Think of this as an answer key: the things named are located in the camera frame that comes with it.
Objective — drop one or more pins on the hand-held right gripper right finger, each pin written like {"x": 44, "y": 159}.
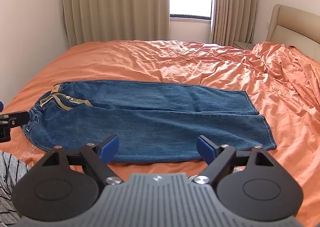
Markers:
{"x": 205, "y": 149}

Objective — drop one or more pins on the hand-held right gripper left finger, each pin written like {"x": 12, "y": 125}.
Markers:
{"x": 109, "y": 149}

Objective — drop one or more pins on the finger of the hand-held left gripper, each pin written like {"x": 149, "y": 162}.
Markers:
{"x": 17, "y": 117}

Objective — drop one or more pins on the blue denim pants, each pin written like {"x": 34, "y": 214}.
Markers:
{"x": 150, "y": 122}

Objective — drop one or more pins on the grey patterned clothing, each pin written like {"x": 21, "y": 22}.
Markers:
{"x": 10, "y": 182}

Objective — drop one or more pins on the orange bed sheet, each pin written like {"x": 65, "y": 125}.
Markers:
{"x": 150, "y": 59}

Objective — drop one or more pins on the beige nightstand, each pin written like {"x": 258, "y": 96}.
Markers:
{"x": 243, "y": 45}

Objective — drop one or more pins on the beige curtain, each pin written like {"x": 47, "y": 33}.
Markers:
{"x": 235, "y": 4}
{"x": 112, "y": 4}

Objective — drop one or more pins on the beige padded headboard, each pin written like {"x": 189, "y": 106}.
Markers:
{"x": 295, "y": 27}

